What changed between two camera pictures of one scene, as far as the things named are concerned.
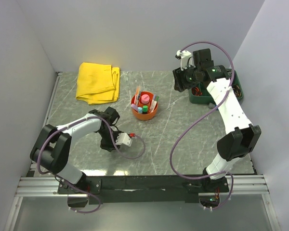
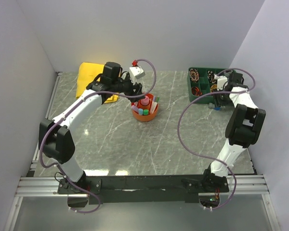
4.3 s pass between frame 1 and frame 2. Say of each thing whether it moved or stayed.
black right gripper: moved
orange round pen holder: stayed
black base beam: stayed
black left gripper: moved
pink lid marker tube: stayed
